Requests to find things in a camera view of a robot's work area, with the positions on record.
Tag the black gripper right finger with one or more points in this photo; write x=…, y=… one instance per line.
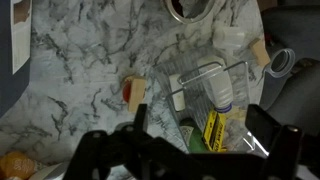
x=283, y=150

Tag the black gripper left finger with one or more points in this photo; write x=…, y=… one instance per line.
x=100, y=153

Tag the translucent white plastic bottle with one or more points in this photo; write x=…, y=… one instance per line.
x=218, y=83

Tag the small green bottle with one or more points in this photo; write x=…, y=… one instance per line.
x=195, y=140

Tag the wooden block with red disc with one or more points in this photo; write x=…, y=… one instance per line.
x=136, y=93

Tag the orange snack packet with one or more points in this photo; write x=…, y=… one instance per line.
x=16, y=165

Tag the small white rectangular tube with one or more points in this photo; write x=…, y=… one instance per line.
x=176, y=93

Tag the plain wooden block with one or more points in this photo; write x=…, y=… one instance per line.
x=260, y=52

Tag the dark office chair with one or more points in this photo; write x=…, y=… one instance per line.
x=296, y=30

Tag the translucent white plastic cup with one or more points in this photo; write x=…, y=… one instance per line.
x=228, y=37

